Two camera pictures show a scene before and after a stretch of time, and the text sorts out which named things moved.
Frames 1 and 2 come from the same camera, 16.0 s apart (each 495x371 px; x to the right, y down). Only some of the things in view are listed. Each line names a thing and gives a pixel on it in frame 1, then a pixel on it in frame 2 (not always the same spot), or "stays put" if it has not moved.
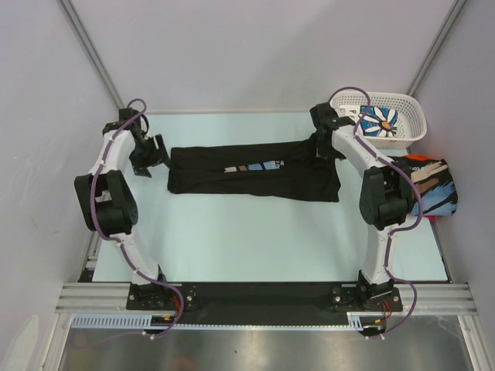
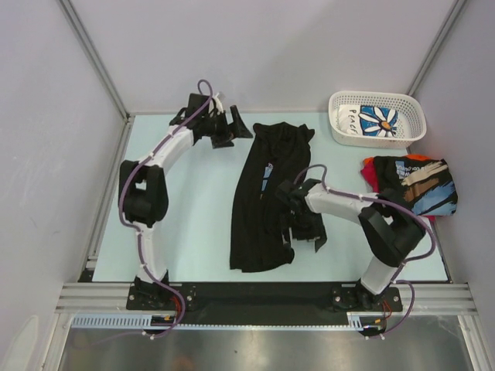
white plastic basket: [386, 120] stays put
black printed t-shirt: [288, 171] → [264, 224]
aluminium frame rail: [100, 297] stays put
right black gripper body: [325, 151] → [302, 225]
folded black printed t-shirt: [433, 192] stays put
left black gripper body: [145, 154] → [216, 128]
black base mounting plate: [264, 303] stays put
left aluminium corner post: [93, 52] stays put
